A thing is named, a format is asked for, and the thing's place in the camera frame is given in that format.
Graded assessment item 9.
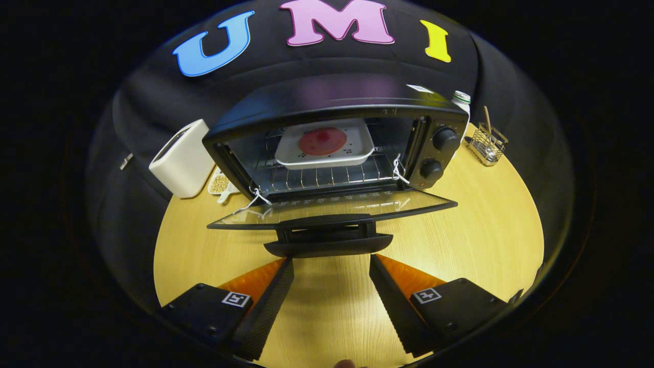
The white square plate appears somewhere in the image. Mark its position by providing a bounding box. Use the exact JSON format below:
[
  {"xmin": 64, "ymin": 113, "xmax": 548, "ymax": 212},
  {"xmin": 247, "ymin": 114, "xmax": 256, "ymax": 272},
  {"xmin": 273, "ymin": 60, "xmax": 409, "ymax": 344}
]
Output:
[{"xmin": 275, "ymin": 119, "xmax": 375, "ymax": 170}]

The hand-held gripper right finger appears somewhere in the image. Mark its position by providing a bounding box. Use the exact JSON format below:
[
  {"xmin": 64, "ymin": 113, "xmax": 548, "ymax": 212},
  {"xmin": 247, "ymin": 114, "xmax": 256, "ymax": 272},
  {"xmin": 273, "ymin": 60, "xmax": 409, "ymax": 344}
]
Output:
[{"xmin": 369, "ymin": 254, "xmax": 524, "ymax": 357}]

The pink ham slice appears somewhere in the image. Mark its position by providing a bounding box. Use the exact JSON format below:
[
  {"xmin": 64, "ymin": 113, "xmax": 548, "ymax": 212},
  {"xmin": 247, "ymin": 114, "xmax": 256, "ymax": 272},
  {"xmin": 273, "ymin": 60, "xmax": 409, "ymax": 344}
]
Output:
[{"xmin": 298, "ymin": 127, "xmax": 348, "ymax": 156}]

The metal wire basket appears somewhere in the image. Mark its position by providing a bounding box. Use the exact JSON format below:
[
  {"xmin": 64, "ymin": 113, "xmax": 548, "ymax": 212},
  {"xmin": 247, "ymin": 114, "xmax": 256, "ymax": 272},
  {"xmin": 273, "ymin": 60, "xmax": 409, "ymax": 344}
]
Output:
[{"xmin": 465, "ymin": 123, "xmax": 509, "ymax": 167}]

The black toaster oven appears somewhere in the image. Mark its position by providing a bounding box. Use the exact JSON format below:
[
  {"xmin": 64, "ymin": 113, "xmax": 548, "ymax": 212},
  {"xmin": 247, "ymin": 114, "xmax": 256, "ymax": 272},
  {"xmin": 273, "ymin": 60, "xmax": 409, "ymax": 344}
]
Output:
[{"xmin": 202, "ymin": 73, "xmax": 470, "ymax": 258}]

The white toaster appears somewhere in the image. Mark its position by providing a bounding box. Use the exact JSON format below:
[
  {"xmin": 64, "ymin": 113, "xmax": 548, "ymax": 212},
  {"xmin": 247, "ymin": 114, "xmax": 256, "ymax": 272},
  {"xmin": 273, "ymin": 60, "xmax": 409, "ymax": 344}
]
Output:
[{"xmin": 149, "ymin": 119, "xmax": 216, "ymax": 199}]

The small dish of beans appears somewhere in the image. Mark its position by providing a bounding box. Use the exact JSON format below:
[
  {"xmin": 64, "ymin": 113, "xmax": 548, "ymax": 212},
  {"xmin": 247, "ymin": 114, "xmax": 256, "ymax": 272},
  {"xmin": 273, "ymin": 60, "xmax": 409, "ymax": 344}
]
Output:
[{"xmin": 208, "ymin": 169, "xmax": 241, "ymax": 204}]

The black backdrop cloth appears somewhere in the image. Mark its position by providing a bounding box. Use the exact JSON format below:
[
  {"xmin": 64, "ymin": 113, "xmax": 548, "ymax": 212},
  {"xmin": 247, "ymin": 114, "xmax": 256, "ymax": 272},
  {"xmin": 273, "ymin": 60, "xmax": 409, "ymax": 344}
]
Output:
[{"xmin": 84, "ymin": 0, "xmax": 575, "ymax": 307}]

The white bottle green label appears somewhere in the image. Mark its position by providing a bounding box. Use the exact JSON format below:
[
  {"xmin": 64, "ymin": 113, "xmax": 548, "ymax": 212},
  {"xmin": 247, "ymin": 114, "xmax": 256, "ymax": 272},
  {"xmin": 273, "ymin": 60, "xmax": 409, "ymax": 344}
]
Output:
[{"xmin": 451, "ymin": 90, "xmax": 472, "ymax": 141}]

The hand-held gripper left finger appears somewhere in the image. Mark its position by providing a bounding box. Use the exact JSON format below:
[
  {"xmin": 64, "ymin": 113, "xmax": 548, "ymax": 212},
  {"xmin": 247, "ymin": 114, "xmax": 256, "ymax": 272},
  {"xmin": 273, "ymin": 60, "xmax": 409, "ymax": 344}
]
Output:
[{"xmin": 158, "ymin": 257, "xmax": 295, "ymax": 361}]

